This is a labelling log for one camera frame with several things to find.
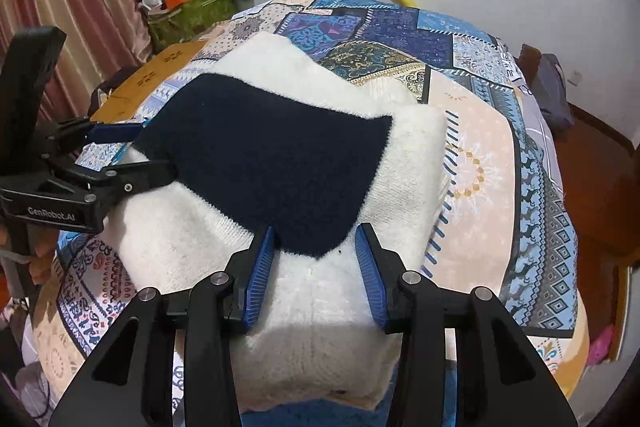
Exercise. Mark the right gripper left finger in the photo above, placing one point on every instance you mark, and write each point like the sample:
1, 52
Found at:
127, 378

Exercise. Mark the yellow bed mattress edge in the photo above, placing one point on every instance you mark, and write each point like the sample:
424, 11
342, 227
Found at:
568, 367

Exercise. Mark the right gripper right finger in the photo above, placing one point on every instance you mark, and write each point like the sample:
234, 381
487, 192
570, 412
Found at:
501, 379

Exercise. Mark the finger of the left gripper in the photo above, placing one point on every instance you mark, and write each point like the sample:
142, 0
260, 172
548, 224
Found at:
117, 129
112, 184

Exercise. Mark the green storage bag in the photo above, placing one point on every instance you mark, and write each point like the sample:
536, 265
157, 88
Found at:
187, 21

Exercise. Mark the person's left hand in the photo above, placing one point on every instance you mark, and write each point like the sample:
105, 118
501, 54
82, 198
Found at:
43, 251

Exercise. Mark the grey backpack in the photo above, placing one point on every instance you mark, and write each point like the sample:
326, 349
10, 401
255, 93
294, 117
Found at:
544, 76

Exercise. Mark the blue patchwork bedspread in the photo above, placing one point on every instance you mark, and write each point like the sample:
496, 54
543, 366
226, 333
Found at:
502, 223

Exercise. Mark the white and navy knit sweater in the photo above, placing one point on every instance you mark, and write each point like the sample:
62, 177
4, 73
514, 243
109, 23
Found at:
266, 136

